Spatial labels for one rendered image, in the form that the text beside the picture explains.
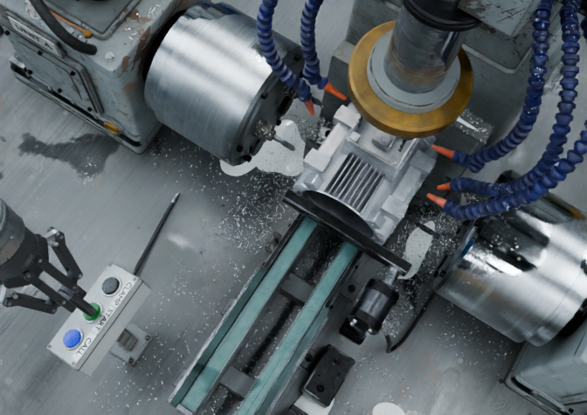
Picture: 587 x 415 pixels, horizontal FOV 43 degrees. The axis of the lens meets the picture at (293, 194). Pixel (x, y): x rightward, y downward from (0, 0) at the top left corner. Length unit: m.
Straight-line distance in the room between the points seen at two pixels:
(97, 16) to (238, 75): 0.26
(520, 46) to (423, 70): 0.30
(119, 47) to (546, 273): 0.78
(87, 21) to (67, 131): 0.39
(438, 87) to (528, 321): 0.42
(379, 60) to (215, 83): 0.32
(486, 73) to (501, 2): 0.51
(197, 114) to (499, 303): 0.59
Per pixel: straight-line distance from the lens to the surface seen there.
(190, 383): 1.35
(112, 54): 1.28
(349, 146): 1.24
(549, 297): 1.23
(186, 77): 1.27
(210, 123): 1.27
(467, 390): 1.52
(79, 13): 1.32
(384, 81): 1.05
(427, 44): 0.93
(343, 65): 1.30
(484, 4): 0.85
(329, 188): 1.25
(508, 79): 1.32
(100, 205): 1.57
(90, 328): 1.23
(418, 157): 1.31
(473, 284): 1.23
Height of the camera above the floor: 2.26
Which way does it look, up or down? 71 degrees down
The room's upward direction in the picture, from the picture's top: 9 degrees clockwise
